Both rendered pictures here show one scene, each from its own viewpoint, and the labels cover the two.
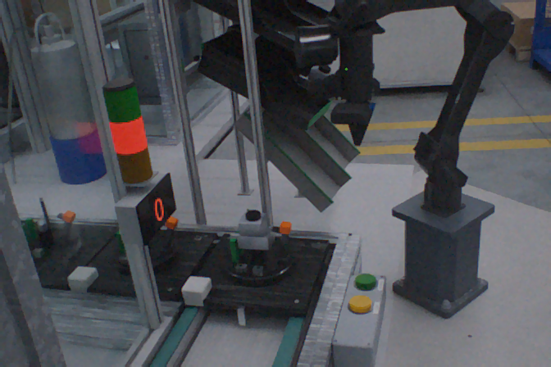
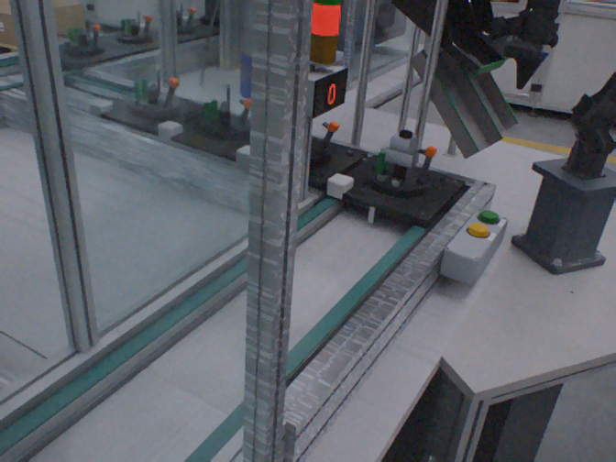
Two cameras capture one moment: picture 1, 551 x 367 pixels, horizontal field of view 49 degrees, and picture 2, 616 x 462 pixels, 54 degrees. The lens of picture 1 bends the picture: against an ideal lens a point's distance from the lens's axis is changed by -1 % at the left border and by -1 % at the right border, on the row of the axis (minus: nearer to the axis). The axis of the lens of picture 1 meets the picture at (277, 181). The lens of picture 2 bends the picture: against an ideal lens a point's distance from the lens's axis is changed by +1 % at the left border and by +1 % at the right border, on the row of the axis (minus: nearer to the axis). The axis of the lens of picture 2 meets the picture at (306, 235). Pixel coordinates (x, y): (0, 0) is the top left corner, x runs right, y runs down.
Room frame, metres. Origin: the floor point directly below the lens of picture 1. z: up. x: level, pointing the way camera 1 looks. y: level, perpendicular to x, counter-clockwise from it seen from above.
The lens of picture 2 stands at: (-0.23, 0.00, 1.55)
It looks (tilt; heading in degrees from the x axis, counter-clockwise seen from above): 30 degrees down; 12
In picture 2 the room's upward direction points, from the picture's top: 5 degrees clockwise
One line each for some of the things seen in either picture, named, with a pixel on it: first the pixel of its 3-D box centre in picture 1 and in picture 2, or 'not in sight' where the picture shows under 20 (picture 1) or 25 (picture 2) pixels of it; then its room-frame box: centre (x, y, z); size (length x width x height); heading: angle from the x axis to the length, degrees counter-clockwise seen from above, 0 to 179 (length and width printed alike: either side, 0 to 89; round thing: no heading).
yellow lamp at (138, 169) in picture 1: (134, 162); (323, 47); (0.88, 0.22, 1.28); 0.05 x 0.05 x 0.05
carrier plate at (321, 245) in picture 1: (260, 270); (397, 187); (1.03, 0.05, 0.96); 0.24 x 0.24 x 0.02; 73
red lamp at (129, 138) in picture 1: (128, 133); (325, 18); (0.88, 0.22, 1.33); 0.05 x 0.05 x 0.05
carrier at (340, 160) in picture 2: (142, 241); (303, 138); (1.10, 0.30, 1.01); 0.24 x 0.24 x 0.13; 73
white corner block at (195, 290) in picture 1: (197, 291); (339, 186); (0.96, 0.17, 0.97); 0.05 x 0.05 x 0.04; 73
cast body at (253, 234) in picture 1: (250, 228); (399, 146); (1.03, 0.06, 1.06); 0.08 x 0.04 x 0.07; 73
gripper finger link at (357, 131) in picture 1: (355, 131); (522, 73); (1.00, -0.15, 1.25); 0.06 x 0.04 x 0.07; 72
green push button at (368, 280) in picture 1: (365, 283); (488, 218); (0.95, -0.15, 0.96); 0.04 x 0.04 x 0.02
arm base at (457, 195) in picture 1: (442, 192); (587, 158); (1.04, -0.32, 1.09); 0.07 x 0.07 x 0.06; 37
